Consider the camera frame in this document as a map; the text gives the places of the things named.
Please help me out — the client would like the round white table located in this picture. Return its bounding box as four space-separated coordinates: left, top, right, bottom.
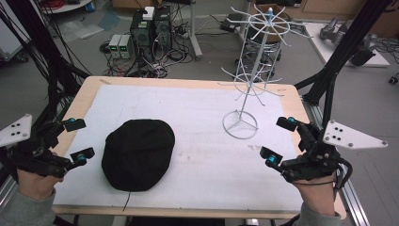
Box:
40 0 96 15

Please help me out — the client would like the black flat box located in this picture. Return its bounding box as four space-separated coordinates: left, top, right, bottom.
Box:
219 13 245 33

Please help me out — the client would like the person's right hand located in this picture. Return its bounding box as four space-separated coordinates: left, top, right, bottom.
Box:
291 179 337 217

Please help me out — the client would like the chrome stool frame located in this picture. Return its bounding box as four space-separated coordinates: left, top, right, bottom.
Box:
240 37 282 80

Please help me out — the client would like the white board platform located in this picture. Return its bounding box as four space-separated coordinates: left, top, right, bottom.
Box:
303 22 391 69

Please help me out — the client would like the white box device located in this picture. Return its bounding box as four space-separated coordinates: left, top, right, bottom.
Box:
142 6 156 22

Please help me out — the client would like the aluminium rail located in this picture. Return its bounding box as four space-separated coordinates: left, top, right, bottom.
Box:
0 173 19 215
301 95 372 226

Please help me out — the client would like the white wire rack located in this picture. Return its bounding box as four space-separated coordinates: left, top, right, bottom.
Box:
217 4 314 141

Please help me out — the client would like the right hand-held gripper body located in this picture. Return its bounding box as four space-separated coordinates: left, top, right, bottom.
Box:
279 120 389 184

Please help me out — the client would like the black cap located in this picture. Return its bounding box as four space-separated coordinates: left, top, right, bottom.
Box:
101 119 176 193

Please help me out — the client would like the tangle of floor cables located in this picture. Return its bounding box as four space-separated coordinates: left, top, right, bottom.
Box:
99 12 201 79

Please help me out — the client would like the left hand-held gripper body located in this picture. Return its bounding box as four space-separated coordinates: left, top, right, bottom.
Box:
0 114 72 179

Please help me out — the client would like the black computer tower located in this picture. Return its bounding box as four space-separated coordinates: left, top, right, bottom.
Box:
152 5 173 53
129 9 155 63

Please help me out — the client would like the white power supply unit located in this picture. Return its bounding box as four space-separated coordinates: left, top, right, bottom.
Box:
107 34 122 59
119 34 135 59

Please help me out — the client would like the white table mat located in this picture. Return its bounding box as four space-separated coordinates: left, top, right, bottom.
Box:
52 83 304 212

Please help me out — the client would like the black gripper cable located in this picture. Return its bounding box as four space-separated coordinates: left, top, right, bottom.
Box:
333 157 355 190

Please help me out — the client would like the grey metal stand leg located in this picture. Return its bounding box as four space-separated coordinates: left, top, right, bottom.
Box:
186 0 204 61

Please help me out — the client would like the person's left hand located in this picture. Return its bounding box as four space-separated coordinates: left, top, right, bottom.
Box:
16 169 66 202

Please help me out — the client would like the thin black cable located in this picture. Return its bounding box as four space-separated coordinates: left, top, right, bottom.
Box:
122 191 132 212

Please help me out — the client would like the cardboard box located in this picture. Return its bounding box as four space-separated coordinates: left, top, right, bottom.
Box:
249 3 292 44

